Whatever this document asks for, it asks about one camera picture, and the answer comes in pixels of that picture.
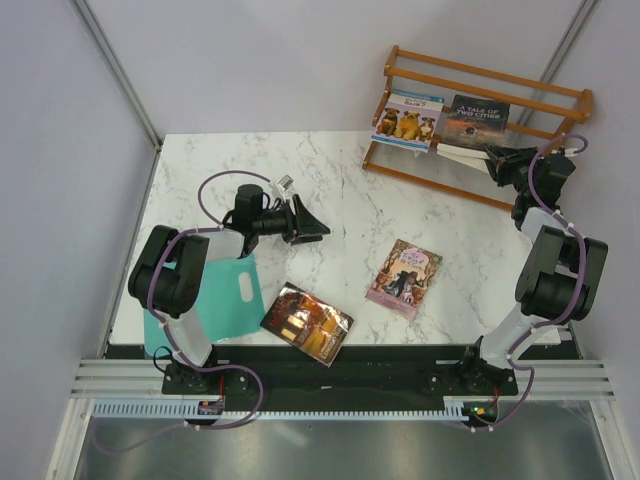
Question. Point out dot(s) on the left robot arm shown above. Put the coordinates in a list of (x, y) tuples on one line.
[(167, 276)]

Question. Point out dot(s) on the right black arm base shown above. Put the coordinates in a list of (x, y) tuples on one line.
[(470, 379)]

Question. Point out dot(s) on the orange wooden tiered rack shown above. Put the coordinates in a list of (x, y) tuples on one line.
[(537, 109)]

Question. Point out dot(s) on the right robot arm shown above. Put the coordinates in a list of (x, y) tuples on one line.
[(562, 272)]

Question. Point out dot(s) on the dog cover Bark book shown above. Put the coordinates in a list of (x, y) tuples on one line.
[(408, 120)]

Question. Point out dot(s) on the Jane Eyre blue book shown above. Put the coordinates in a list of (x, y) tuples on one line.
[(469, 157)]

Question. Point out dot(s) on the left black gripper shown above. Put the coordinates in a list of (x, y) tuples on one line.
[(306, 222)]

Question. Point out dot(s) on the slotted cable duct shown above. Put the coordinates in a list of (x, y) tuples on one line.
[(484, 408), (187, 409)]

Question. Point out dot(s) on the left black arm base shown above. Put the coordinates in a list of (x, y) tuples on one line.
[(228, 379)]

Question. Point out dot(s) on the Tale of Two Cities book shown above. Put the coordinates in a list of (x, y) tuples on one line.
[(473, 123)]

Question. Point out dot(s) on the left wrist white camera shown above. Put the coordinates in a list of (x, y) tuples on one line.
[(284, 187)]

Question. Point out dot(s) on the teal plastic file folder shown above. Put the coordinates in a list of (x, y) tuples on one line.
[(230, 303)]

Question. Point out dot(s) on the pink illustrated children book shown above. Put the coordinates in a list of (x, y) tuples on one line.
[(403, 280)]

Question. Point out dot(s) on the dark orange glossy book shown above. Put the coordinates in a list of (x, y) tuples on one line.
[(307, 323)]

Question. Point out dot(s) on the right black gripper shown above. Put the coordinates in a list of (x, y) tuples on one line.
[(508, 159)]

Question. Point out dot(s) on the right slotted cable duct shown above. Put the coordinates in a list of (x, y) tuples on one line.
[(484, 408)]

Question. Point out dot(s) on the left slotted cable duct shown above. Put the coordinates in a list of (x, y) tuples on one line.
[(187, 409)]

